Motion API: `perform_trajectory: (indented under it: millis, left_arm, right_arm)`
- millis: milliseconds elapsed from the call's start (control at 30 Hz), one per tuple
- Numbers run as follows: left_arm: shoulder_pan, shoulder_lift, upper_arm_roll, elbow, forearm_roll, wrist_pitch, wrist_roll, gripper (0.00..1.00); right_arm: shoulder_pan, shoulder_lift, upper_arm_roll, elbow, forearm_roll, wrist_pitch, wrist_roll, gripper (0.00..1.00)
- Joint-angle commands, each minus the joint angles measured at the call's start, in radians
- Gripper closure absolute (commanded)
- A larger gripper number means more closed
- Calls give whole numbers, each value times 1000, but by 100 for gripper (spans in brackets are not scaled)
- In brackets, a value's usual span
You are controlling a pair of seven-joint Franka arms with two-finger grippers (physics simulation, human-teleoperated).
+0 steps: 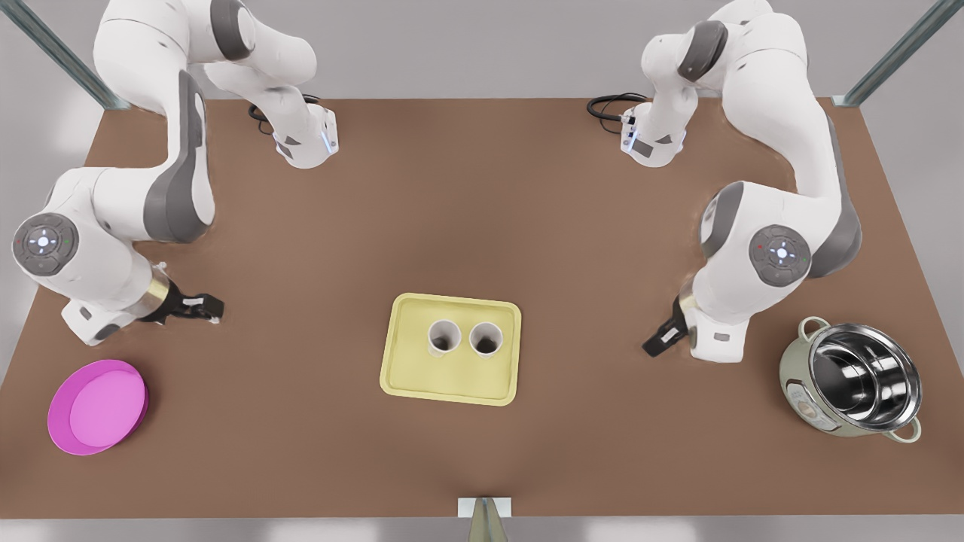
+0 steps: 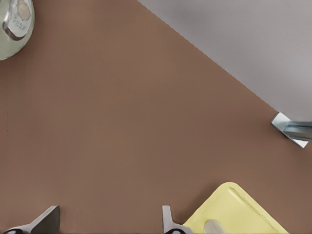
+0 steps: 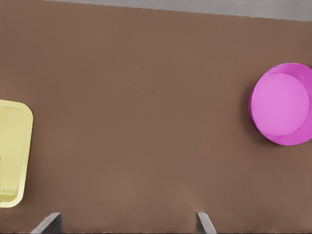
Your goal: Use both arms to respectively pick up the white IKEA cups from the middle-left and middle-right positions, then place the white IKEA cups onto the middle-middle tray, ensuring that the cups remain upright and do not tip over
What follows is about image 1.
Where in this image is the white IKEA cup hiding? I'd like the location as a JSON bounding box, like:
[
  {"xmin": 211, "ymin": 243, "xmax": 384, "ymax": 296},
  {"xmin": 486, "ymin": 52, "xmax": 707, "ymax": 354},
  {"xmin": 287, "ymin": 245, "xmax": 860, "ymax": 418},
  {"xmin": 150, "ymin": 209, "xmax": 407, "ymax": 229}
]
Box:
[
  {"xmin": 427, "ymin": 319, "xmax": 462, "ymax": 358},
  {"xmin": 468, "ymin": 321, "xmax": 504, "ymax": 360}
]

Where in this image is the yellow rectangular tray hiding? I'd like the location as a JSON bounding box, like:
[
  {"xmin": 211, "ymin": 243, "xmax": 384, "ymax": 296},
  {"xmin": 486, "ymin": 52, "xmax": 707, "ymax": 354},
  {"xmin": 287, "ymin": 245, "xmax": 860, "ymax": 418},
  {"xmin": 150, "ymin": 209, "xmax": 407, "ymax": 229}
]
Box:
[{"xmin": 379, "ymin": 292, "xmax": 523, "ymax": 407}]

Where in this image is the pink round plate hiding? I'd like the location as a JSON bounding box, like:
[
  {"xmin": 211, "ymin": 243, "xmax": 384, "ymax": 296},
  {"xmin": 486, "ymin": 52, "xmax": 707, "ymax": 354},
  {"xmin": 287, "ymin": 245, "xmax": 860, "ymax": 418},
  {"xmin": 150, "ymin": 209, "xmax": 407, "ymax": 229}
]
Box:
[{"xmin": 47, "ymin": 359, "xmax": 150, "ymax": 457}]

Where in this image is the steel pot with handles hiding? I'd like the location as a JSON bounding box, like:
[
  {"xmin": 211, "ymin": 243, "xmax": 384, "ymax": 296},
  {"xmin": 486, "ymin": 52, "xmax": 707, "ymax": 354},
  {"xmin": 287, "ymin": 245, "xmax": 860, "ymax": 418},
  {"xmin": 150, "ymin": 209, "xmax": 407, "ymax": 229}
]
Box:
[{"xmin": 779, "ymin": 316, "xmax": 923, "ymax": 444}]

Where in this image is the black cable loop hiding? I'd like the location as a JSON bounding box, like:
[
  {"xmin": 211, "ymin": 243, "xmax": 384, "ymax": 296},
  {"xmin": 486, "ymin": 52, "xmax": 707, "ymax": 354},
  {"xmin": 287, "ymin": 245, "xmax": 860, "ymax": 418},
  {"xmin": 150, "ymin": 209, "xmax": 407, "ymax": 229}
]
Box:
[
  {"xmin": 248, "ymin": 93, "xmax": 322, "ymax": 137},
  {"xmin": 587, "ymin": 93, "xmax": 650, "ymax": 126}
]

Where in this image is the silver frame post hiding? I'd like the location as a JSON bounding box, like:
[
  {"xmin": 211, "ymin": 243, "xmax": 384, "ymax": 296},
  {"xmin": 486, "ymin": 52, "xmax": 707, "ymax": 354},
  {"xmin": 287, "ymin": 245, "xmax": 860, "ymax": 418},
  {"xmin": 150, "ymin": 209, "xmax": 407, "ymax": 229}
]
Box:
[
  {"xmin": 831, "ymin": 0, "xmax": 964, "ymax": 108},
  {"xmin": 458, "ymin": 496, "xmax": 513, "ymax": 542},
  {"xmin": 0, "ymin": 0, "xmax": 130, "ymax": 112}
]

